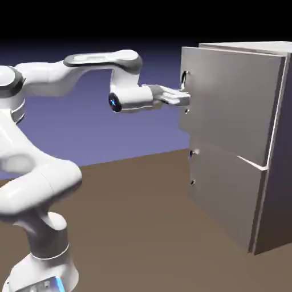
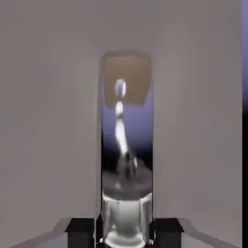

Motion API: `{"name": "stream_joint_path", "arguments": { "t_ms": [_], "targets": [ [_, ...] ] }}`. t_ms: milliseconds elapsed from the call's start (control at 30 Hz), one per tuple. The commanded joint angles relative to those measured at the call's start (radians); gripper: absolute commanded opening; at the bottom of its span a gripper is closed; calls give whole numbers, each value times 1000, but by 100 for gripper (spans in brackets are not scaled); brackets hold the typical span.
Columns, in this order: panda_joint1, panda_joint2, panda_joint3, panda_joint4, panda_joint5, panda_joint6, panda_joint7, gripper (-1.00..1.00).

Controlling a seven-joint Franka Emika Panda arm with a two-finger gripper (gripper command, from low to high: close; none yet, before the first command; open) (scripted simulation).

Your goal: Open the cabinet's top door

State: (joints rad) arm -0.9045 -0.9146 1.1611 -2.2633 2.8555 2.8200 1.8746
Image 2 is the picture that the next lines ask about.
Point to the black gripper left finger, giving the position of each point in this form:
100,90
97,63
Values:
80,232

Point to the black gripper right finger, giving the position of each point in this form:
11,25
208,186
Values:
167,232

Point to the grey cabinet door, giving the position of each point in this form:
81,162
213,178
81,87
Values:
48,116

